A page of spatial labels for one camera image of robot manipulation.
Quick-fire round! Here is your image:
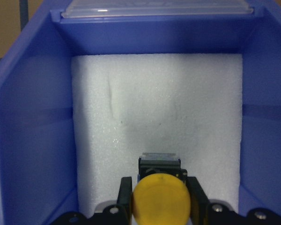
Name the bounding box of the yellow push button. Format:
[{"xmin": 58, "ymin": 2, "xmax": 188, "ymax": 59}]
[{"xmin": 133, "ymin": 153, "xmax": 191, "ymax": 225}]

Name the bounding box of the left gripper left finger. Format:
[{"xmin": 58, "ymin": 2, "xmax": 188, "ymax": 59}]
[{"xmin": 117, "ymin": 177, "xmax": 133, "ymax": 225}]

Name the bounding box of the blue bin with foam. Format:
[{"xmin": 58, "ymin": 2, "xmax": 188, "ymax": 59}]
[{"xmin": 0, "ymin": 0, "xmax": 281, "ymax": 225}]

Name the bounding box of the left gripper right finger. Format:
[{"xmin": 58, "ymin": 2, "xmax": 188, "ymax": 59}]
[{"xmin": 186, "ymin": 177, "xmax": 210, "ymax": 225}]

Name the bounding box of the white foam pad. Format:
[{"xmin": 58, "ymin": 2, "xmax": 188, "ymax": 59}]
[{"xmin": 71, "ymin": 54, "xmax": 243, "ymax": 215}]

